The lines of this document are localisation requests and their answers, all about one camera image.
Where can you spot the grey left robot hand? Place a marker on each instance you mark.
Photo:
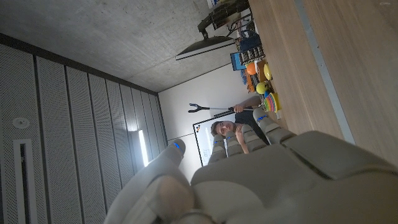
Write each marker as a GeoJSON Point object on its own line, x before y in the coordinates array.
{"type": "Point", "coordinates": [264, 186]}

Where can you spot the seated person in dark polo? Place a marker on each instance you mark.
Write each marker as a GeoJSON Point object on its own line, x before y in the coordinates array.
{"type": "Point", "coordinates": [224, 127]}

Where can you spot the white whiteboard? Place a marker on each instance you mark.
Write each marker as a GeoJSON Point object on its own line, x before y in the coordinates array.
{"type": "Point", "coordinates": [203, 143]}

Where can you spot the rainbow stacking cup toy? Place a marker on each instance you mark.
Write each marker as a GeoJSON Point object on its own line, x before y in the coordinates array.
{"type": "Point", "coordinates": [271, 102]}

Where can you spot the black reach grabber stick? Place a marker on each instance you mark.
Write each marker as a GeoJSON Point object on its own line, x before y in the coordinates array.
{"type": "Point", "coordinates": [211, 108]}

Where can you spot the yellow-green ball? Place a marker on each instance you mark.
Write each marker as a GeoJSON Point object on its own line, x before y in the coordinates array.
{"type": "Point", "coordinates": [261, 87]}

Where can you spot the orange ball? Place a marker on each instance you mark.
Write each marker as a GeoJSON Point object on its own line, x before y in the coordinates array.
{"type": "Point", "coordinates": [251, 68]}

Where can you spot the bright ceiling light strip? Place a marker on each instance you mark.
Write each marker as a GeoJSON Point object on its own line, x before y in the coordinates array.
{"type": "Point", "coordinates": [143, 147]}

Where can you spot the blue basket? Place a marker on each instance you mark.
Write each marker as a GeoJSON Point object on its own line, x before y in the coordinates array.
{"type": "Point", "coordinates": [237, 61]}

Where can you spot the dark blue mug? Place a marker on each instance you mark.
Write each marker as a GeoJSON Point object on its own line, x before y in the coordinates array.
{"type": "Point", "coordinates": [250, 42]}

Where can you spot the black computer monitor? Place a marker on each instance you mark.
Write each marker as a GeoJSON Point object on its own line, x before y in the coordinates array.
{"type": "Point", "coordinates": [205, 46]}

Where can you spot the white ceiling vent slot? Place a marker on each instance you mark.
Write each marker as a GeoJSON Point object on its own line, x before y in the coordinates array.
{"type": "Point", "coordinates": [23, 183]}

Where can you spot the round white ceiling detector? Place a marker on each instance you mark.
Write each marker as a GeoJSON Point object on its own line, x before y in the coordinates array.
{"type": "Point", "coordinates": [21, 123]}

